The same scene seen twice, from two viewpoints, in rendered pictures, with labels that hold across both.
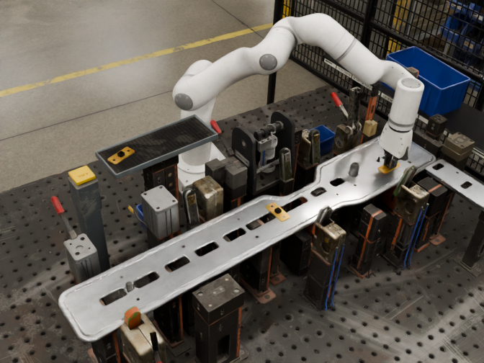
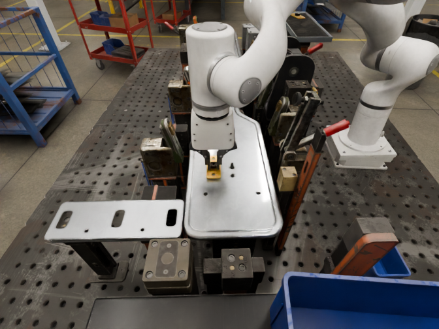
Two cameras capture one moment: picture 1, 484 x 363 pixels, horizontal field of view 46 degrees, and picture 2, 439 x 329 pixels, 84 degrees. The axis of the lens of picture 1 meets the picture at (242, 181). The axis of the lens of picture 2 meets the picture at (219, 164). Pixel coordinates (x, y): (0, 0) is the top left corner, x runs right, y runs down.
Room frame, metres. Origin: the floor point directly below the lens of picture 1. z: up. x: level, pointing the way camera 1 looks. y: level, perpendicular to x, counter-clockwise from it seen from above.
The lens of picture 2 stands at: (1.87, -0.87, 1.47)
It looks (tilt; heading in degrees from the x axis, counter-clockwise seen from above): 45 degrees down; 127
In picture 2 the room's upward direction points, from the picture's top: straight up
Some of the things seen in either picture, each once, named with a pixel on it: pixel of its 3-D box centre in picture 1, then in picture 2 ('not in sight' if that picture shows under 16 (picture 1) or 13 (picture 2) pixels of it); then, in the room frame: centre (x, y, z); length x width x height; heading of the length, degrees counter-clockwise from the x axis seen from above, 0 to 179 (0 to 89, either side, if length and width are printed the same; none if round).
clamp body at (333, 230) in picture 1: (323, 264); (184, 121); (1.23, -0.27, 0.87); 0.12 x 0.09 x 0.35; 39
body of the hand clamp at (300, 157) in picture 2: (341, 163); (283, 194); (1.75, -0.38, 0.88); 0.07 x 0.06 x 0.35; 39
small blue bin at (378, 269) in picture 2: (319, 141); (377, 263); (2.07, -0.34, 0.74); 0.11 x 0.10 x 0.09; 129
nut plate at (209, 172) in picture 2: (389, 166); (213, 165); (1.58, -0.51, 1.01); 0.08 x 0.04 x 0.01; 129
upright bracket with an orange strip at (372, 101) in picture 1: (364, 141); (293, 208); (1.81, -0.46, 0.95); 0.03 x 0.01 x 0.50; 129
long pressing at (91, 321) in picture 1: (274, 217); (223, 83); (1.31, -0.11, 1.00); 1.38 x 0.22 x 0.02; 129
